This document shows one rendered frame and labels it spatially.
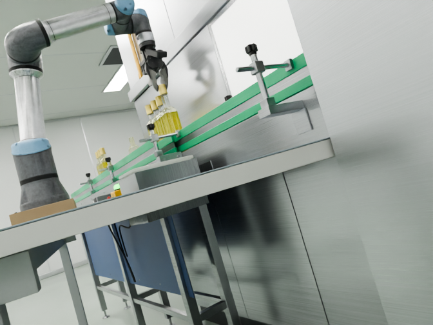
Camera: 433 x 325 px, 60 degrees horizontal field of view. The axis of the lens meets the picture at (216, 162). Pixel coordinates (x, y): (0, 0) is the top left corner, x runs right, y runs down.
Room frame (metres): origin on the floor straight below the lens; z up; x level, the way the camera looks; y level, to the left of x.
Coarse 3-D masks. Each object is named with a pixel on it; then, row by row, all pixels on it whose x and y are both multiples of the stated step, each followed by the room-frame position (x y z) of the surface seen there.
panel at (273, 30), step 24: (240, 0) 1.22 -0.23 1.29; (264, 0) 1.13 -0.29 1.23; (216, 24) 1.35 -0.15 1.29; (240, 24) 1.25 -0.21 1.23; (264, 24) 1.16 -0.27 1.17; (288, 24) 1.08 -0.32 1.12; (240, 48) 1.28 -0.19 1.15; (264, 48) 1.19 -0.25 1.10; (288, 48) 1.11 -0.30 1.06; (240, 72) 1.31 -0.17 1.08; (264, 72) 1.21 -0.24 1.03
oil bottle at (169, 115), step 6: (168, 108) 1.53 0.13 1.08; (174, 108) 1.54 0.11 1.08; (162, 114) 1.54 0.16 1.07; (168, 114) 1.52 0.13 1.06; (174, 114) 1.53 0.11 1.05; (162, 120) 1.56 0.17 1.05; (168, 120) 1.52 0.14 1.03; (174, 120) 1.53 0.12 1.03; (168, 126) 1.53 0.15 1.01; (174, 126) 1.53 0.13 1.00; (180, 126) 1.54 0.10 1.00; (168, 132) 1.54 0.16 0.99; (174, 132) 1.52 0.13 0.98
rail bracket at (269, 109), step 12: (252, 48) 0.83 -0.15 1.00; (252, 60) 0.84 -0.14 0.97; (288, 60) 0.89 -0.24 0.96; (252, 72) 0.84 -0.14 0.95; (264, 84) 0.84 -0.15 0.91; (264, 96) 0.84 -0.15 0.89; (264, 108) 0.83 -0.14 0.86; (276, 108) 0.83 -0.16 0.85; (288, 108) 0.85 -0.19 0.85; (300, 108) 0.87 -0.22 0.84; (300, 120) 0.89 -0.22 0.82; (300, 132) 0.90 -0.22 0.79
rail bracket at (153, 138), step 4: (148, 124) 1.37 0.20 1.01; (152, 124) 1.37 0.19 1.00; (148, 128) 1.37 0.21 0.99; (152, 128) 1.37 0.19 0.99; (152, 132) 1.37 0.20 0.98; (176, 132) 1.43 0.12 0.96; (152, 136) 1.36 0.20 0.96; (156, 136) 1.37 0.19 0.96; (160, 136) 1.39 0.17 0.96; (164, 136) 1.40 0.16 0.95; (168, 136) 1.41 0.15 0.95; (172, 136) 1.42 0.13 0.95; (140, 140) 1.34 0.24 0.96; (144, 140) 1.35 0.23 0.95; (148, 140) 1.36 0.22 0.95; (152, 140) 1.36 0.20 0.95; (156, 140) 1.37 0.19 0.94; (156, 144) 1.37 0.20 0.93; (156, 148) 1.37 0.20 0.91; (156, 152) 1.36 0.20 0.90; (160, 152) 1.37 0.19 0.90; (156, 156) 1.37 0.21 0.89
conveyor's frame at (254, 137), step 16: (304, 96) 0.87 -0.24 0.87; (320, 112) 0.84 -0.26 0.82; (240, 128) 1.09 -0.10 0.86; (256, 128) 1.03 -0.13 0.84; (272, 128) 0.98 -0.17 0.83; (288, 128) 0.93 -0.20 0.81; (320, 128) 0.85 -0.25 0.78; (208, 144) 1.25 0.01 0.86; (224, 144) 1.18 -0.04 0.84; (240, 144) 1.11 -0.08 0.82; (256, 144) 1.05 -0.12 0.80; (272, 144) 1.00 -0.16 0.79; (288, 144) 0.95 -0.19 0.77; (208, 160) 1.28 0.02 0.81; (224, 160) 1.20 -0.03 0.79; (240, 160) 1.13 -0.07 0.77; (96, 192) 2.20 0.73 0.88
